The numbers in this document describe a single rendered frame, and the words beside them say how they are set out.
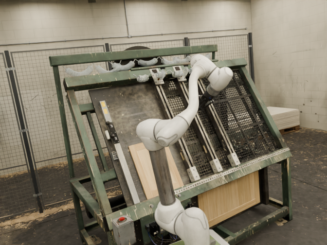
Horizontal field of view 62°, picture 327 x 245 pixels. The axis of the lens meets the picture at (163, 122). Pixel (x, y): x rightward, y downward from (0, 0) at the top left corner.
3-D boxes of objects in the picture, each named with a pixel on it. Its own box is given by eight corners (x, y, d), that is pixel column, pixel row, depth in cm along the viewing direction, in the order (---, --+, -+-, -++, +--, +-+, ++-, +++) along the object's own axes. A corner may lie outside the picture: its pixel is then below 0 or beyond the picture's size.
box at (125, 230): (121, 250, 187) (117, 226, 184) (115, 242, 197) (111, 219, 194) (136, 243, 193) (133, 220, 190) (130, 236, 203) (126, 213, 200)
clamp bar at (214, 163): (212, 174, 264) (227, 167, 245) (168, 71, 296) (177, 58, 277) (220, 171, 269) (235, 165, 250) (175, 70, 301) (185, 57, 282)
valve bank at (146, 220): (152, 253, 207) (148, 225, 203) (143, 245, 220) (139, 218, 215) (203, 228, 232) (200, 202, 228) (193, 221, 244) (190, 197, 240)
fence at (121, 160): (133, 205, 222) (134, 204, 219) (98, 103, 248) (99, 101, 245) (138, 202, 225) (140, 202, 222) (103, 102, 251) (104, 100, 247)
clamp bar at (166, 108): (190, 183, 251) (203, 177, 231) (145, 74, 283) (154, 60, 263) (198, 180, 256) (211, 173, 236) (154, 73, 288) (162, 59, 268)
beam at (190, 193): (106, 232, 212) (109, 231, 203) (101, 217, 215) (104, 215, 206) (285, 158, 320) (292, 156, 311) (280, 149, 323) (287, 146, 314)
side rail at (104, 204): (102, 217, 215) (105, 215, 206) (65, 96, 245) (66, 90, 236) (109, 214, 218) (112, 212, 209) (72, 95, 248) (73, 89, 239)
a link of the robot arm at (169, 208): (176, 242, 168) (153, 230, 184) (193, 227, 179) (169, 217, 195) (151, 124, 149) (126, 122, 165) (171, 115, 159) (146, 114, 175)
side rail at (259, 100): (276, 150, 319) (282, 148, 310) (235, 72, 349) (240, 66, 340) (280, 149, 323) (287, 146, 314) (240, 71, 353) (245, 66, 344)
